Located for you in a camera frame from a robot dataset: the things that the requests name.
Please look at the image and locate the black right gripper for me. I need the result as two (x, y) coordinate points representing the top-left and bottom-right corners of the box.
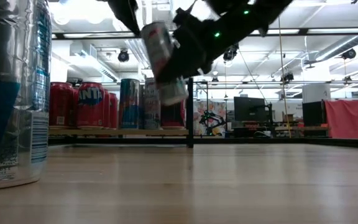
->
(155, 8), (224, 85)

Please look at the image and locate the white Celsius can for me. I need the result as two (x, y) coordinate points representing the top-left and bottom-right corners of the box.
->
(140, 21), (190, 107)
(141, 78), (163, 130)

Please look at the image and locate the red soda can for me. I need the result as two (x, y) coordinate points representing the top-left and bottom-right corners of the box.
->
(160, 99), (186, 130)

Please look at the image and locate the silver sugar-free Red Bull can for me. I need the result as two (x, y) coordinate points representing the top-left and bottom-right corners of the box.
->
(0, 0), (53, 192)
(119, 78), (142, 130)

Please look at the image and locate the red Fanta strawberry can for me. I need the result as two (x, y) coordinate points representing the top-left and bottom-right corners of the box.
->
(75, 82), (106, 130)

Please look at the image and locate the red Coca-Cola Star Wars can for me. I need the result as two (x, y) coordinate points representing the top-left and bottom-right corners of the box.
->
(48, 82), (75, 129)

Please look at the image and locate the floral patterned curtain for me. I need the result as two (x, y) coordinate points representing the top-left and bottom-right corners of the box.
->
(194, 99), (229, 136)

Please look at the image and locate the black monitor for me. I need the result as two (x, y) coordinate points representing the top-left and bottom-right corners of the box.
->
(302, 101), (326, 127)
(233, 96), (269, 123)

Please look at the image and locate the white tank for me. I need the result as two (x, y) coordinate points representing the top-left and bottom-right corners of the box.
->
(302, 83), (332, 103)

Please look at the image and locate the black ceiling camera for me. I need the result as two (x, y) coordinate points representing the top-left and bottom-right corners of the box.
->
(117, 49), (130, 63)
(222, 43), (241, 62)
(280, 72), (295, 83)
(341, 49), (357, 60)

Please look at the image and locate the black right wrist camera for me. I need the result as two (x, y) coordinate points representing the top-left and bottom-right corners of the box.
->
(205, 0), (251, 16)

